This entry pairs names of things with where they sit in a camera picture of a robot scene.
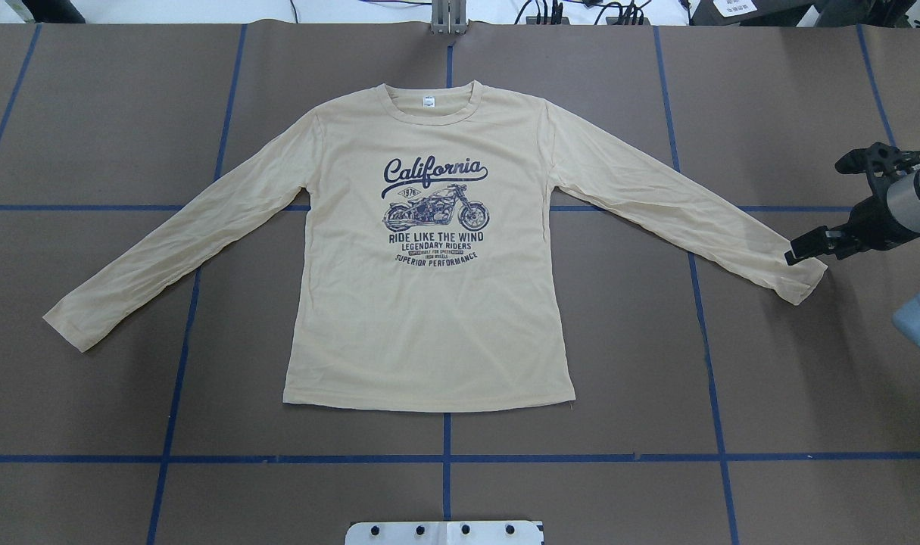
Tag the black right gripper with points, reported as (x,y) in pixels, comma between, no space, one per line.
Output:
(869,220)

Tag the beige long-sleeve printed shirt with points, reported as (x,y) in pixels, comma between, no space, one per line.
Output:
(428,282)

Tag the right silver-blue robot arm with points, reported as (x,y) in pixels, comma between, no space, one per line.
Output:
(903,202)

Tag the dark equipment box top right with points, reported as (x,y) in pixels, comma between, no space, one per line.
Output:
(789,13)

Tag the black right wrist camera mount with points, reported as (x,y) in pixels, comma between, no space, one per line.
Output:
(882,164)

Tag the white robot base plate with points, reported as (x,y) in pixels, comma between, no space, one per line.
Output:
(447,532)

